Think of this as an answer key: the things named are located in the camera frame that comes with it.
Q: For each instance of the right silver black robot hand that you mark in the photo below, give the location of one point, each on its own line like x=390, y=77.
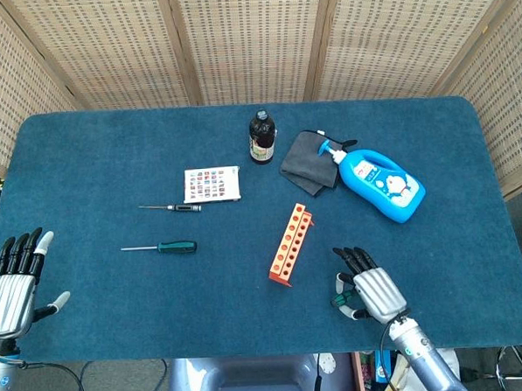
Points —
x=377, y=292

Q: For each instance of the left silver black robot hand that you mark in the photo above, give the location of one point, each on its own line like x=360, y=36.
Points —
x=10, y=300

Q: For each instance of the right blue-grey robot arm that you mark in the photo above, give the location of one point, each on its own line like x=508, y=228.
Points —
x=423, y=358

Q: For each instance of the orange test tube rack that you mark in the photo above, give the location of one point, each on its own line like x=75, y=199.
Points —
x=285, y=247

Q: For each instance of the black slim precision screwdriver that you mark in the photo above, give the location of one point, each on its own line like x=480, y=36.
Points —
x=185, y=207

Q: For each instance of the wooden crate with packages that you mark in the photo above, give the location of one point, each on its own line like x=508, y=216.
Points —
x=360, y=374

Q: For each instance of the blue pump lotion bottle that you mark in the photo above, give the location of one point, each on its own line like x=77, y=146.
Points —
x=383, y=184

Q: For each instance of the grey folded cloth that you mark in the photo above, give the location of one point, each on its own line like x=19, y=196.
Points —
x=305, y=162

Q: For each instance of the blue carpet table mat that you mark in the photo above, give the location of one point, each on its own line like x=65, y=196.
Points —
x=161, y=297

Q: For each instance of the blue-grey robot torso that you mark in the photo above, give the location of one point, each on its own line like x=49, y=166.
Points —
x=253, y=380

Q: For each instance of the brown bottle with black cap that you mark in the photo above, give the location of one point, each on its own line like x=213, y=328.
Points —
x=262, y=138

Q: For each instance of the white picture-grid book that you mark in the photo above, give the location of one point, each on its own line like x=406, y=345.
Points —
x=212, y=185

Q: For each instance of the woven rattan folding screen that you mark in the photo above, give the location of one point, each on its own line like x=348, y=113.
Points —
x=248, y=43

